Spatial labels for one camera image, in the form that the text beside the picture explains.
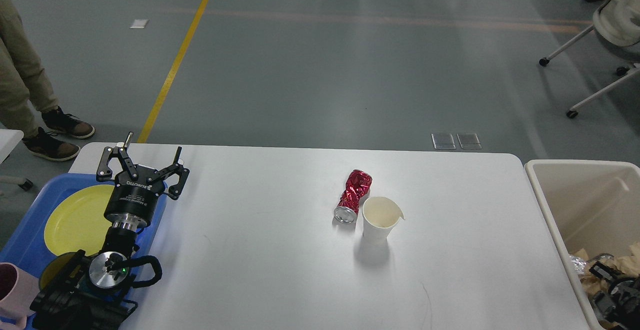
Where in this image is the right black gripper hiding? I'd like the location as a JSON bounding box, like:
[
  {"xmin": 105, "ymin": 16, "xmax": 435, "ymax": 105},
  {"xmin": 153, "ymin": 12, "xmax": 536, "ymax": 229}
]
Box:
[{"xmin": 589, "ymin": 261, "xmax": 640, "ymax": 328}]

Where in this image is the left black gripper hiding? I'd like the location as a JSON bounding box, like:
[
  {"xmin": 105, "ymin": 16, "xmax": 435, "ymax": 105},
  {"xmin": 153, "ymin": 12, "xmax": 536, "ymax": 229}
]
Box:
[{"xmin": 96, "ymin": 132, "xmax": 191, "ymax": 230}]

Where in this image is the brown paper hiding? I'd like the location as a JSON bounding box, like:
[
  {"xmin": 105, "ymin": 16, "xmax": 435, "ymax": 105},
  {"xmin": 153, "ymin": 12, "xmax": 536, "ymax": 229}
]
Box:
[{"xmin": 573, "ymin": 241, "xmax": 640, "ymax": 298}]

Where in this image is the aluminium foil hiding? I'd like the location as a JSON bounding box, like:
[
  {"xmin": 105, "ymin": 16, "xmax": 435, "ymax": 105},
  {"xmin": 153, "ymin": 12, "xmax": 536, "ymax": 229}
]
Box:
[{"xmin": 569, "ymin": 254, "xmax": 593, "ymax": 277}]

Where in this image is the yellow plate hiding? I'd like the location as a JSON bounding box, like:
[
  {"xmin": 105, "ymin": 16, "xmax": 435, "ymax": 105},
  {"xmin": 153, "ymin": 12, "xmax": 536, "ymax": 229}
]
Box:
[{"xmin": 43, "ymin": 184, "xmax": 114, "ymax": 255}]

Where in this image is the pink mug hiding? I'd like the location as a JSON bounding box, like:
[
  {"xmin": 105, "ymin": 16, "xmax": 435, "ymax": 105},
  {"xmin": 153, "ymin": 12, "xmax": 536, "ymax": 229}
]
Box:
[{"xmin": 0, "ymin": 262, "xmax": 41, "ymax": 329}]

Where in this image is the white paper cup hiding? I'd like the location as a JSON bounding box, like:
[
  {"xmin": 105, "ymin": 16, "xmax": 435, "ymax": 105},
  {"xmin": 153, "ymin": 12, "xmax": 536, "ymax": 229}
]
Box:
[{"xmin": 361, "ymin": 197, "xmax": 405, "ymax": 242}]

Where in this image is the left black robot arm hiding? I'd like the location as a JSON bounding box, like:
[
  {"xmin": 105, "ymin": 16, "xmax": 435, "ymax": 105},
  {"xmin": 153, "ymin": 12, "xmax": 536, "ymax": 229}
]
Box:
[{"xmin": 30, "ymin": 132, "xmax": 190, "ymax": 329}]

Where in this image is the beige plastic bin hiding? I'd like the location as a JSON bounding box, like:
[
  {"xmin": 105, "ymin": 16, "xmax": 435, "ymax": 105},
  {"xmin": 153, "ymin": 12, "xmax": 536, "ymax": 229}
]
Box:
[{"xmin": 525, "ymin": 160, "xmax": 640, "ymax": 329}]

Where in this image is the person in khaki trousers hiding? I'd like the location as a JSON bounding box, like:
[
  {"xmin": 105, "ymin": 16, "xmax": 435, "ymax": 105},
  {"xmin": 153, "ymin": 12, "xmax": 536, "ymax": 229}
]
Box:
[{"xmin": 0, "ymin": 0, "xmax": 96, "ymax": 162}]

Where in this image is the white side table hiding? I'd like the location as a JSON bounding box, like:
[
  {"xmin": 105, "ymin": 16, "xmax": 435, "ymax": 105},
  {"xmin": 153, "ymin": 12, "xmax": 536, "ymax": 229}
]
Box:
[{"xmin": 0, "ymin": 128, "xmax": 34, "ymax": 191}]

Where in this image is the white floor marker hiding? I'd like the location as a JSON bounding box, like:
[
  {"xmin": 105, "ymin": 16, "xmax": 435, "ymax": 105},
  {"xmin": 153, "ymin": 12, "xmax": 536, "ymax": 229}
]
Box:
[{"xmin": 129, "ymin": 19, "xmax": 150, "ymax": 29}]

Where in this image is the crushed red can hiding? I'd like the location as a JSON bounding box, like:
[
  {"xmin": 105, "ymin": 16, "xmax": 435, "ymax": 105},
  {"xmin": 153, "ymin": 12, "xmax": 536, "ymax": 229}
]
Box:
[{"xmin": 333, "ymin": 169, "xmax": 373, "ymax": 224}]

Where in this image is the floor socket plate right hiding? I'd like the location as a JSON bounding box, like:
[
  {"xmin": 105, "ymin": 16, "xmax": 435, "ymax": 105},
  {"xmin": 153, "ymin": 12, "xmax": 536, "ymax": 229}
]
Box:
[{"xmin": 456, "ymin": 132, "xmax": 483, "ymax": 150}]

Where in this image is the floor socket plate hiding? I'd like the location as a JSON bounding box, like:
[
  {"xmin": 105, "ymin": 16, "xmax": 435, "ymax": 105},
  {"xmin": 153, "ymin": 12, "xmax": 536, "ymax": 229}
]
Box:
[
  {"xmin": 430, "ymin": 132, "xmax": 457, "ymax": 151},
  {"xmin": 456, "ymin": 132, "xmax": 483, "ymax": 150}
]

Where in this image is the floor socket plate left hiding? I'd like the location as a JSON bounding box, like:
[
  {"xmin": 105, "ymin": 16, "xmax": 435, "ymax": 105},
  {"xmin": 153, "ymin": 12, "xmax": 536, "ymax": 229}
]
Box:
[{"xmin": 430, "ymin": 132, "xmax": 457, "ymax": 151}]

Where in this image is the white office chair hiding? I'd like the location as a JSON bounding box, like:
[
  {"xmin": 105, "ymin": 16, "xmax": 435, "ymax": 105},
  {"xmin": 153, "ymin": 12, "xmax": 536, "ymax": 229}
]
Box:
[{"xmin": 538, "ymin": 0, "xmax": 640, "ymax": 119}]

